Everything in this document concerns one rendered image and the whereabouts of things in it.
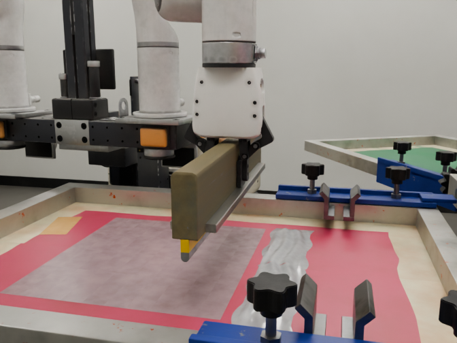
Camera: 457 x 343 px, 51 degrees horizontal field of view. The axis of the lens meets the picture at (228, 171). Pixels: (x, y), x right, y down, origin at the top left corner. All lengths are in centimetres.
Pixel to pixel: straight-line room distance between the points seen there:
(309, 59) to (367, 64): 50
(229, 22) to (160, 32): 45
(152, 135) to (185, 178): 59
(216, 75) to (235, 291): 29
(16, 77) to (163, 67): 43
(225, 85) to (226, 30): 7
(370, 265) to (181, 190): 36
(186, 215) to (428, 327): 30
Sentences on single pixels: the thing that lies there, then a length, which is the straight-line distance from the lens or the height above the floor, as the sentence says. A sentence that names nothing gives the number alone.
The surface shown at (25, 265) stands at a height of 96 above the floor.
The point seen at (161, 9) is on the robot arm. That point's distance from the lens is 73.
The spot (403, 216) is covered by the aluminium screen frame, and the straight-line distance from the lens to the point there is 97.
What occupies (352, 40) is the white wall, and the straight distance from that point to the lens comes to 448.
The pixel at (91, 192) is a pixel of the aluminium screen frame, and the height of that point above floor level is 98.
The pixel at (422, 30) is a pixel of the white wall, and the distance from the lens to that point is 452.
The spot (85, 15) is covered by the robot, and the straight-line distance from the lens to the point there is 124.
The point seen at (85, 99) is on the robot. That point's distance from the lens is 121.
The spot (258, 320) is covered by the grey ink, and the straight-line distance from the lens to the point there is 58.
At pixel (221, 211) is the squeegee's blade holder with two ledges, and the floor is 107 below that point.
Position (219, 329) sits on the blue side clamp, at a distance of 48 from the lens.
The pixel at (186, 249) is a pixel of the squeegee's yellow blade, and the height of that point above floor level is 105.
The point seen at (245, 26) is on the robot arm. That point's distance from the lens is 66.
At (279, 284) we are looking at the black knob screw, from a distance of 43.
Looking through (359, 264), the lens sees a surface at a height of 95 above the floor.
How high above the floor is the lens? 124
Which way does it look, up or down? 12 degrees down
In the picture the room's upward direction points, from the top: straight up
